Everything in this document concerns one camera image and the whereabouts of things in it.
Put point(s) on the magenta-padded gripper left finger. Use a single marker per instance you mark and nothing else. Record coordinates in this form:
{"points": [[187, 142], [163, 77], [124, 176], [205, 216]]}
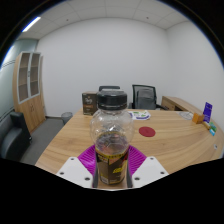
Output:
{"points": [[75, 170]]}

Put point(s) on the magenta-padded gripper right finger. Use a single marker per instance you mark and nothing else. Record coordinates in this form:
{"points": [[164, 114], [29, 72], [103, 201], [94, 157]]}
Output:
{"points": [[150, 170]]}

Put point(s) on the clear black-capped drink bottle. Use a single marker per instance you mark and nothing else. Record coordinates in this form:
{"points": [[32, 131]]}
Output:
{"points": [[111, 133]]}

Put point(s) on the flat round red coaster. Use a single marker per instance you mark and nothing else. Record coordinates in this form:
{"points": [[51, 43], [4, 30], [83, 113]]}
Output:
{"points": [[147, 131]]}

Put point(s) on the grey waste bin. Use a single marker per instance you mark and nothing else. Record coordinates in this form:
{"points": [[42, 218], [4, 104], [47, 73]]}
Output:
{"points": [[66, 117]]}

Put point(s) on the round grey paper disc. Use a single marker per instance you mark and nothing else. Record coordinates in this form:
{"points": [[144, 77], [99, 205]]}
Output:
{"points": [[186, 115]]}

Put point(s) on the tall brown carton box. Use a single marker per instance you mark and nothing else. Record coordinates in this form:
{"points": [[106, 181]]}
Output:
{"points": [[89, 104]]}

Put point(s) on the small white round device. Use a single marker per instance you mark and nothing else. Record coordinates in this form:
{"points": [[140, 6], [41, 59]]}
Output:
{"points": [[215, 146]]}

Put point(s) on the small orange box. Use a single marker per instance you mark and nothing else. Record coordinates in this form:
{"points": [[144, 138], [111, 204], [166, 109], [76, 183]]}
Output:
{"points": [[197, 118]]}

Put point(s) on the black leather sofa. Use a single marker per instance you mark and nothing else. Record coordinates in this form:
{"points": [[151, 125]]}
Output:
{"points": [[13, 136]]}

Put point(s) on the grey backpack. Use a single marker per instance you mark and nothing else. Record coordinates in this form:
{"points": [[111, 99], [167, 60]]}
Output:
{"points": [[146, 99]]}

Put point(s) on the wooden side desk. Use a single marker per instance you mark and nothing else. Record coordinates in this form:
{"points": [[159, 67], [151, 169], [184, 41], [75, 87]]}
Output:
{"points": [[176, 103]]}

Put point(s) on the small yellow pack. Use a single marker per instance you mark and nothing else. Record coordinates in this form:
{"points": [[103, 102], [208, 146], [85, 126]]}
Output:
{"points": [[206, 125]]}

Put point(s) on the wooden cabinet with glass doors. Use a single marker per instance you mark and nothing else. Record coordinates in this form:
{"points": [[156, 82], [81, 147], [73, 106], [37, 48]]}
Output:
{"points": [[33, 110]]}

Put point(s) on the purple standing sign card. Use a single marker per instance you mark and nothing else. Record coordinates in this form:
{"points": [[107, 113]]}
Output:
{"points": [[207, 111]]}

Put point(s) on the black solid-back office chair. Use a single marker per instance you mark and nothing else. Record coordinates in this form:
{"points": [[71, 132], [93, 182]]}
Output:
{"points": [[108, 88]]}

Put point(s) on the ceiling strip light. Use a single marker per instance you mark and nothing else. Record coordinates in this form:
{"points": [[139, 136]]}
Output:
{"points": [[31, 24]]}

